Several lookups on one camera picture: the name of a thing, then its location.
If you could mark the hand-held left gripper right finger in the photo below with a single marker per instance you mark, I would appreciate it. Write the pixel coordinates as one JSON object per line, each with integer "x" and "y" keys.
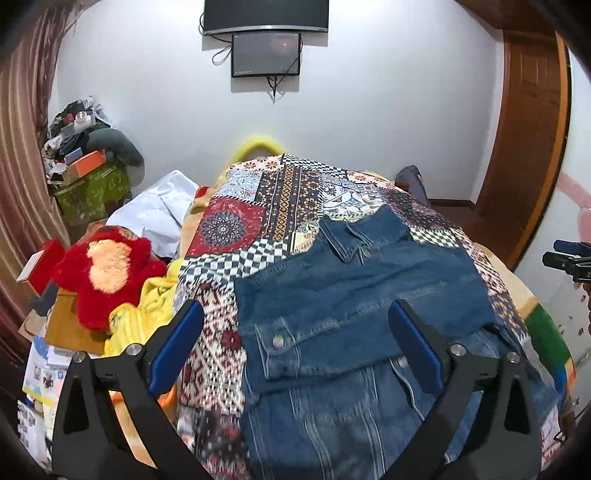
{"x": 415, "y": 346}

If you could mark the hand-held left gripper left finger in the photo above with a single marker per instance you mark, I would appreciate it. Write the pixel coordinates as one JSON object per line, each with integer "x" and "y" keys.
{"x": 178, "y": 346}

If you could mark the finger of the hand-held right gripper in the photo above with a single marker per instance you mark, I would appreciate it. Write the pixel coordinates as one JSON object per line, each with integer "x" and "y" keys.
{"x": 561, "y": 261}
{"x": 570, "y": 246}

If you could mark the blue denim jacket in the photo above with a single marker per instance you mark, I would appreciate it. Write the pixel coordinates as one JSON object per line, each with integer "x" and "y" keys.
{"x": 351, "y": 286}

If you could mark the yellow fleece blanket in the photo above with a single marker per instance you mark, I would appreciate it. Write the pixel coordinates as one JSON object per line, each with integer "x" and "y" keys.
{"x": 134, "y": 318}

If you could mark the orange cartoon bed sheet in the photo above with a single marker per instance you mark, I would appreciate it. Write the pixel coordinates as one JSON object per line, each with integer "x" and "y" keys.
{"x": 547, "y": 332}

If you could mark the red plush toy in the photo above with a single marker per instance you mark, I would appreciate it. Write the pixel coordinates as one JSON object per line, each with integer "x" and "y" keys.
{"x": 83, "y": 295}

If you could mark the brown cardboard folder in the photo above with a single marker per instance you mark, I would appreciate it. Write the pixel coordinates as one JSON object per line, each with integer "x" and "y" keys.
{"x": 69, "y": 327}

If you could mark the brown wooden door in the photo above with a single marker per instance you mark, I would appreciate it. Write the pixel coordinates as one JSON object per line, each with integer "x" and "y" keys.
{"x": 521, "y": 138}

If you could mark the patchwork printed blanket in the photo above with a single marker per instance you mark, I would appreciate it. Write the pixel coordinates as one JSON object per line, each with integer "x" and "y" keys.
{"x": 231, "y": 221}

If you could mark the white pillow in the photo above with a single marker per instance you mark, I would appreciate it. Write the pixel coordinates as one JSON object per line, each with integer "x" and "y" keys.
{"x": 152, "y": 207}

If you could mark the dark grey box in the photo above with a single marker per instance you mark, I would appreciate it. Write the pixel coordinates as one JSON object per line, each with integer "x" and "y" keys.
{"x": 44, "y": 297}

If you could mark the pile of papers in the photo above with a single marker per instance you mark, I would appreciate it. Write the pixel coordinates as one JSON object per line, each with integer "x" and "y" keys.
{"x": 39, "y": 383}

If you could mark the red and white box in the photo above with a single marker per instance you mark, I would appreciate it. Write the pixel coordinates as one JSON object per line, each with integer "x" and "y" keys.
{"x": 46, "y": 263}

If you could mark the grey bag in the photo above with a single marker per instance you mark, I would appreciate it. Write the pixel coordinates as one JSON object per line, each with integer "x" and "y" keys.
{"x": 413, "y": 182}

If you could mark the green cloth covered cabinet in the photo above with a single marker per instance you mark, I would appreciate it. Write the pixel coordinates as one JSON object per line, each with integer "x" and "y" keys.
{"x": 92, "y": 196}

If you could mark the orange box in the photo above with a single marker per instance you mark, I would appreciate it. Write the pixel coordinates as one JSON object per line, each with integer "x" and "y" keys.
{"x": 85, "y": 164}

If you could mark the yellow headboard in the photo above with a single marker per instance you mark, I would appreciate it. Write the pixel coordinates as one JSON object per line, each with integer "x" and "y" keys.
{"x": 256, "y": 143}

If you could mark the wooden wardrobe cabinet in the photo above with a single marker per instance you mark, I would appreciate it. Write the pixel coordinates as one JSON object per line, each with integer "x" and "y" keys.
{"x": 503, "y": 14}

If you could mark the pile of household clutter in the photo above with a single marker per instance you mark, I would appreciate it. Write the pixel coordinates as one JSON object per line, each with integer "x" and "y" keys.
{"x": 74, "y": 120}

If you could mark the striped brown curtain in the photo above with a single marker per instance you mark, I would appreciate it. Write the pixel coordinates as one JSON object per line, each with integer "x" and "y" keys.
{"x": 23, "y": 138}

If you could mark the small black wall monitor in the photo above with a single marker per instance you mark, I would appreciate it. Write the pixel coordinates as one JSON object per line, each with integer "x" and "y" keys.
{"x": 265, "y": 54}

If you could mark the black wall television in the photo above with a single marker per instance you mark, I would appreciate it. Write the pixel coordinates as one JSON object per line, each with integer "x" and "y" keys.
{"x": 265, "y": 14}

